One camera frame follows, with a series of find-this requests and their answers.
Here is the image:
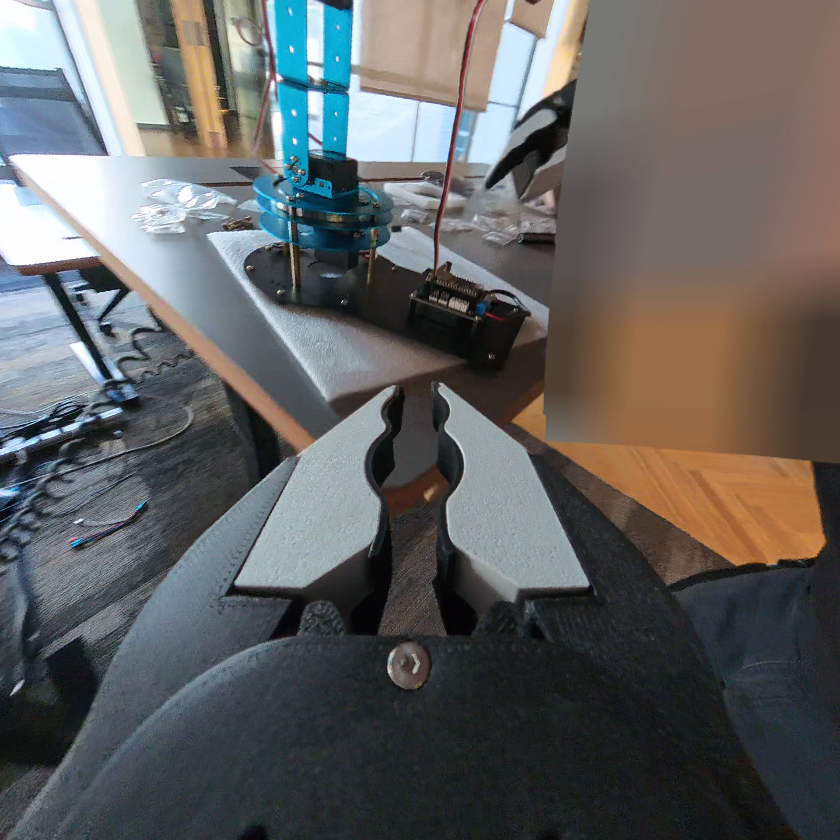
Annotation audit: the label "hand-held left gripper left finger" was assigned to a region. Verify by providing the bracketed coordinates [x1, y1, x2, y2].
[234, 386, 403, 611]

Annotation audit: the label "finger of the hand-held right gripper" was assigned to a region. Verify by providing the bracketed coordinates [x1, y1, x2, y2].
[484, 107, 568, 190]
[517, 146, 567, 202]

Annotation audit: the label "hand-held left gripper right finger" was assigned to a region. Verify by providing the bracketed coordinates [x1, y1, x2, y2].
[431, 382, 590, 614]

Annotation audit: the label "red and black servo cable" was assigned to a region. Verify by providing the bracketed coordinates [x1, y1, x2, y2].
[433, 0, 490, 273]

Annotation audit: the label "black control board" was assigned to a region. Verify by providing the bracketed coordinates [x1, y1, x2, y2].
[408, 262, 531, 371]

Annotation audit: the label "dark grey desk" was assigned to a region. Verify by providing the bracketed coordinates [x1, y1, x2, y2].
[10, 154, 572, 454]

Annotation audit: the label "beige window blind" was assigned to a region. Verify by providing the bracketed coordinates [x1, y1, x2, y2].
[357, 0, 509, 112]

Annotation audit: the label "white foam sheet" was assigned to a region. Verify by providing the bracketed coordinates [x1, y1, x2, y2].
[206, 226, 549, 411]

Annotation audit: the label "power strip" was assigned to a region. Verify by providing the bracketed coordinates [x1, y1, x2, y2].
[0, 407, 126, 463]

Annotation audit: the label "person's dark trouser leg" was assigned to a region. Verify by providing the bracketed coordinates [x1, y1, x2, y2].
[669, 459, 840, 840]

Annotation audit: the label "wooden pillar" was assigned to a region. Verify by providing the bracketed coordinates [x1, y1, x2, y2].
[171, 0, 227, 148]

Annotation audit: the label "clear plastic bag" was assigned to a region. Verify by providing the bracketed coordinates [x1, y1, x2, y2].
[131, 178, 231, 236]

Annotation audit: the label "grey table with black legs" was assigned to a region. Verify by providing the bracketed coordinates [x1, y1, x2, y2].
[0, 154, 139, 404]

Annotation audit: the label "white foam frame piece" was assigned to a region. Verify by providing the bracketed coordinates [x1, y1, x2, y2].
[384, 180, 473, 210]

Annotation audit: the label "coloured jumper wires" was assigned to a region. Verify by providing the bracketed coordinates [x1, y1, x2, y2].
[66, 500, 151, 551]

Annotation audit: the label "coiled black cable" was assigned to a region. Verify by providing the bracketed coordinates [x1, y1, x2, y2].
[115, 322, 198, 388]

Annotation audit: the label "thin red servo cable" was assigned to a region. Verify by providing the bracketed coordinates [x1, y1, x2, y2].
[258, 0, 278, 165]

